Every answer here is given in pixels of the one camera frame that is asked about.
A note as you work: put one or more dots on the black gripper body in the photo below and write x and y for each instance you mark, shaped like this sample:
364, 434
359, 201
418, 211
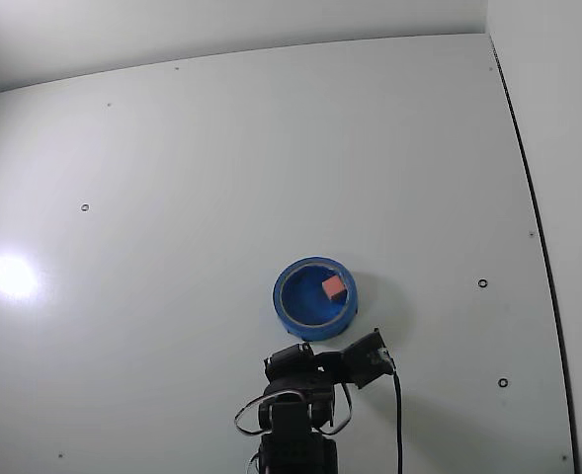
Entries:
290, 356

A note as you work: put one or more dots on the orange foam block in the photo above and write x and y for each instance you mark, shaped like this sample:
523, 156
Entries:
332, 287

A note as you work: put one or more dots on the blue tape roll bin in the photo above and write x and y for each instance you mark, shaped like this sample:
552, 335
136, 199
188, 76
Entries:
278, 306

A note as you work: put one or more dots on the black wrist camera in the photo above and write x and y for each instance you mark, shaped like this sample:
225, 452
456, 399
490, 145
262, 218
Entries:
367, 358

